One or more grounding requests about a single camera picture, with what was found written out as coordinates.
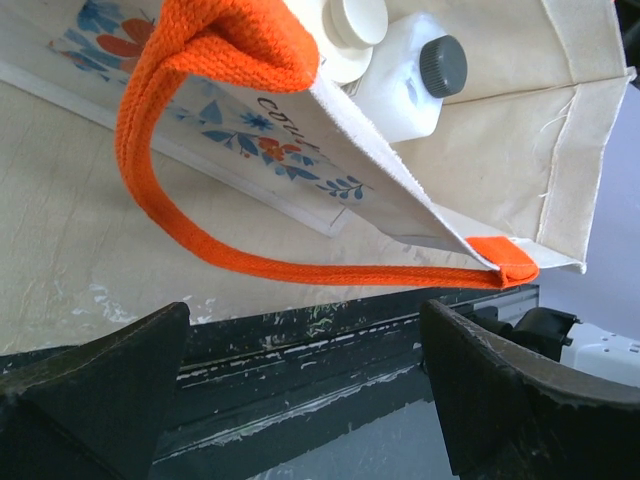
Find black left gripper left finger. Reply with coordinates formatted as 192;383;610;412
1;302;190;479

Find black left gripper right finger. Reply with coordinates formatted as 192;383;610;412
420;301;639;479

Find canvas bag orange handles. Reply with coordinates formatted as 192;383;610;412
1;1;633;289

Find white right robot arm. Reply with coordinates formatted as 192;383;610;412
467;307;639;387

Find beige bottle beige cap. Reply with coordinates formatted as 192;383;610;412
319;0;389;85

